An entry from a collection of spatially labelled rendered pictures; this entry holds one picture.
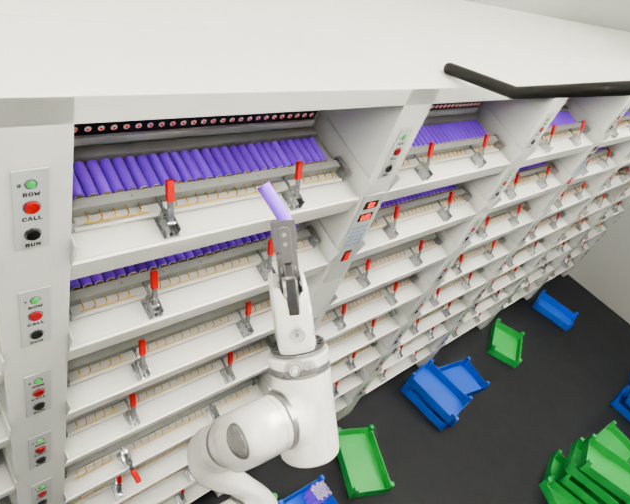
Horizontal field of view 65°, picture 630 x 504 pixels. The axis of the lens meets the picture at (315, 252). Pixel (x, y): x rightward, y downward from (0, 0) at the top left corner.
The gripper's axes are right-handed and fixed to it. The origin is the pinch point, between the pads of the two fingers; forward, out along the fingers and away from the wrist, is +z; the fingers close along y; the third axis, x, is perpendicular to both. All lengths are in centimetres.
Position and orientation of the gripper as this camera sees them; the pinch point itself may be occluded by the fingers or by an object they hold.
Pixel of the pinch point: (283, 235)
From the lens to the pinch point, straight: 66.2
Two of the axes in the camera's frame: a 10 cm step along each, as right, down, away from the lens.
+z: -1.1, -9.8, -1.5
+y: -1.0, -1.4, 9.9
